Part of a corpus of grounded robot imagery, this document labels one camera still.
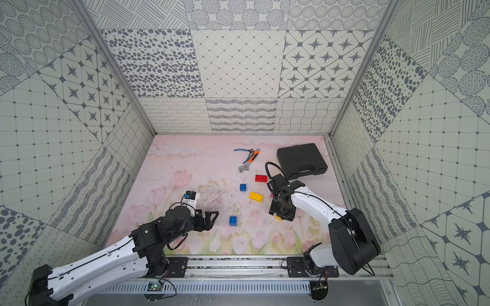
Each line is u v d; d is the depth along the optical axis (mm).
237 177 1016
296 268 735
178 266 737
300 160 1041
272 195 946
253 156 1104
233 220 834
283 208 719
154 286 716
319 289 732
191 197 685
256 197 922
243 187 954
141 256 529
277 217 764
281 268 739
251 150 1141
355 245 419
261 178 989
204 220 686
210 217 693
